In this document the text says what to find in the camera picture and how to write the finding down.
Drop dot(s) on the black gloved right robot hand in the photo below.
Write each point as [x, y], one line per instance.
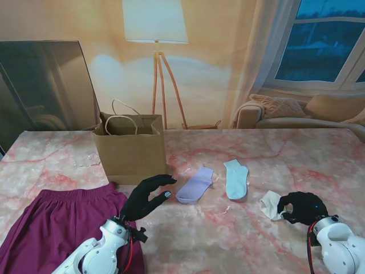
[308, 208]

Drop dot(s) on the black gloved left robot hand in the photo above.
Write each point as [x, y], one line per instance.
[139, 199]

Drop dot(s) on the cream white sock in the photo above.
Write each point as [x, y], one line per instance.
[269, 207]

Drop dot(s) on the kraft paper bag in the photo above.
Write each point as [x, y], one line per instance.
[134, 157]

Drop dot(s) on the light blue sock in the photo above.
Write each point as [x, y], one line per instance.
[236, 182]

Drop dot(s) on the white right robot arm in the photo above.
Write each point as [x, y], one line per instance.
[342, 245]

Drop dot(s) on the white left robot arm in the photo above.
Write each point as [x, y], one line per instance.
[99, 254]

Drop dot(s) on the maroon shorts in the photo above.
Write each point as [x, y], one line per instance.
[57, 228]

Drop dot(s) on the lilac sock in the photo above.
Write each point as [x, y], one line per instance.
[195, 185]

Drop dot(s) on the beige sofa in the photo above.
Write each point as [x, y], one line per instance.
[285, 123]

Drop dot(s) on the wicker basket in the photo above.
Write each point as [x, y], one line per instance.
[202, 126]

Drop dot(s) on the plain beige cushion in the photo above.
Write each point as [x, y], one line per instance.
[333, 107]

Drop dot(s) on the cream knitted cushion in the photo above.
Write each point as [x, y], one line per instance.
[278, 107]

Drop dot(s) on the dark glass panel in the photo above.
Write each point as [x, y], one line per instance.
[42, 85]

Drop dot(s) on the sheer cream curtain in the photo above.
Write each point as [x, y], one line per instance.
[256, 57]

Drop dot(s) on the tripod floor lamp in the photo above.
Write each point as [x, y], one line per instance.
[155, 23]

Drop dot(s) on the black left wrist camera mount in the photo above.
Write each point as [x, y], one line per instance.
[139, 234]

